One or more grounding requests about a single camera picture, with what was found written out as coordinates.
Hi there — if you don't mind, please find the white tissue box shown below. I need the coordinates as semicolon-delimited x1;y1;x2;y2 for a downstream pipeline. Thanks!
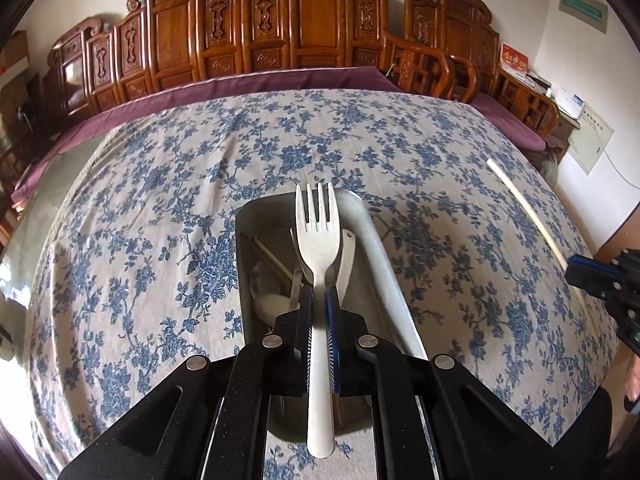
553;87;586;120

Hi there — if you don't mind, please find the carved wooden long sofa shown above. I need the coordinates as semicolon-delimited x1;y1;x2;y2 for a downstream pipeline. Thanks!
42;0;480;131

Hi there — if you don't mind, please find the steel fork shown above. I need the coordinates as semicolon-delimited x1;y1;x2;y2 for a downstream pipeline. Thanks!
290;228;306;278

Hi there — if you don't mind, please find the wooden side table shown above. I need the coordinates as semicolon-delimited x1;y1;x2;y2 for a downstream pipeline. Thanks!
546;110;580;164

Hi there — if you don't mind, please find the light wooden chopstick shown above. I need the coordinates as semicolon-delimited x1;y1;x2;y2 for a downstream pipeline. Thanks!
250;236;293;286
486;158;567;271

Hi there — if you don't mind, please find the carved wooden armchair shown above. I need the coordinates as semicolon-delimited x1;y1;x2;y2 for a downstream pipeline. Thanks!
404;0;560;138

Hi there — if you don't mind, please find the purple armchair cushion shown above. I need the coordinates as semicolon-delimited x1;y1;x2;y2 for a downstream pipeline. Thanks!
471;93;547;153

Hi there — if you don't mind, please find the white wall distribution box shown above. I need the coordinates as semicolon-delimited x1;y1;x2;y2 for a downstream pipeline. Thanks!
568;104;614;174

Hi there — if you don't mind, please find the purple sofa cushion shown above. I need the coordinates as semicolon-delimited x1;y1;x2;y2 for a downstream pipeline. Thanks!
11;66;399;204

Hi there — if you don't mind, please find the white plastic spoon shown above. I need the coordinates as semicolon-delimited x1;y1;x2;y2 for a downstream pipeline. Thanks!
335;229;356;304
250;261;300;328

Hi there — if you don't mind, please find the white plastic fork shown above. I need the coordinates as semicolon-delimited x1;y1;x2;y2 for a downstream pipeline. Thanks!
295;183;341;458

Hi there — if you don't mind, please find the grey metal utensil tray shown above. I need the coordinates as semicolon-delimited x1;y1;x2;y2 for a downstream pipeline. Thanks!
235;188;427;436

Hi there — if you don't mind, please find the blue floral tablecloth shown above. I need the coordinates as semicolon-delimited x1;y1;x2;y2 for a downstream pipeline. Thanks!
26;90;618;479

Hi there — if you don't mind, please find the red box on table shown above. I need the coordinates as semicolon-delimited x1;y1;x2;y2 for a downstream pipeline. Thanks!
500;42;528;77

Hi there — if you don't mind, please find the person's right hand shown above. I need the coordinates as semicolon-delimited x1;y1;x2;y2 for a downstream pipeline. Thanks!
625;356;640;402

